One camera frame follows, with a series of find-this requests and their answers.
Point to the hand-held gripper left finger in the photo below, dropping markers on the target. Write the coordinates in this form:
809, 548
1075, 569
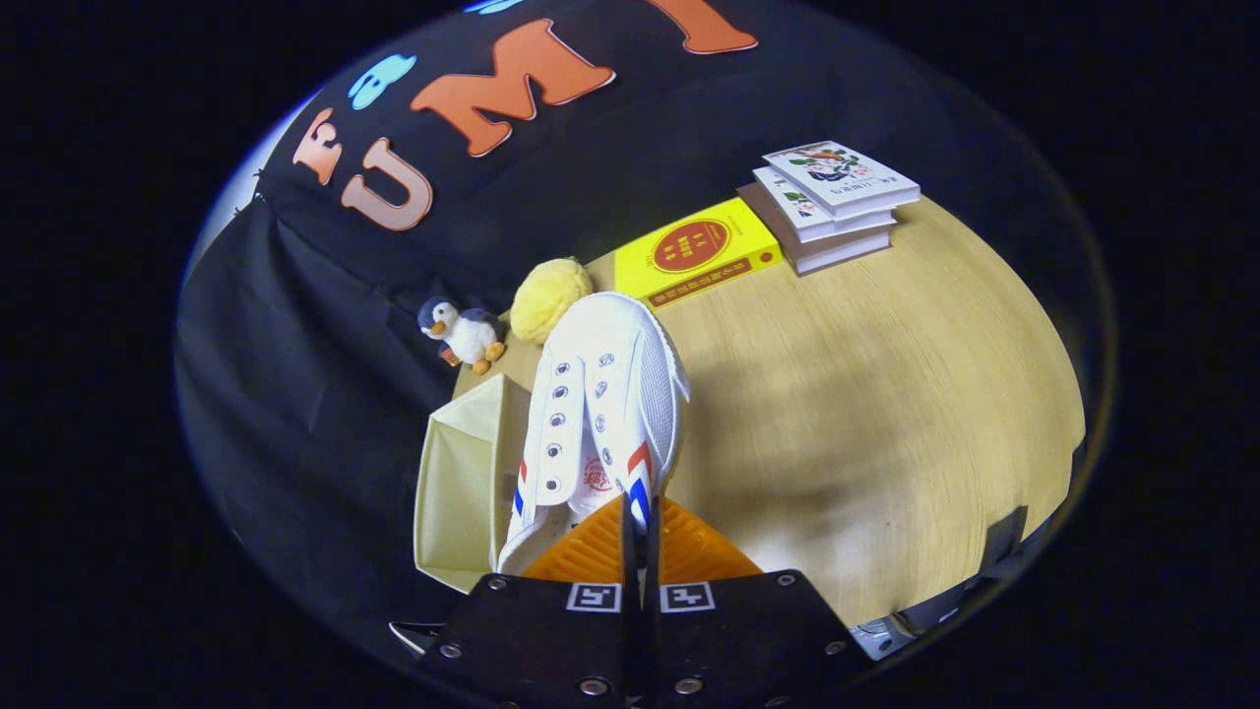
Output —
628, 551

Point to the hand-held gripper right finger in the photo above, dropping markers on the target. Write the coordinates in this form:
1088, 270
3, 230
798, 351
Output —
654, 556

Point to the beige fabric storage box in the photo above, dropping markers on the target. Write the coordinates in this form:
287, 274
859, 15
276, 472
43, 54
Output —
458, 473

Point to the white canvas shoe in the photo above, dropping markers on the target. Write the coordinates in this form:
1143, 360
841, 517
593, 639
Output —
610, 354

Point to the penguin plush toy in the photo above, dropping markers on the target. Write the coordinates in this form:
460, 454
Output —
471, 335

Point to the yellow round plush ball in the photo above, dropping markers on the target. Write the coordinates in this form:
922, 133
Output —
546, 295

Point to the yellow book with red circle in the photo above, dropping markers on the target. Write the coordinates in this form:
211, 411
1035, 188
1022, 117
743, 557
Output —
694, 246

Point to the black backdrop cloth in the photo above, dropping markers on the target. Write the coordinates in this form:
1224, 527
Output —
295, 374

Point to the white illustrated book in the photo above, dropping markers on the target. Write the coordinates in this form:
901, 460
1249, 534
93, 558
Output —
802, 207
837, 172

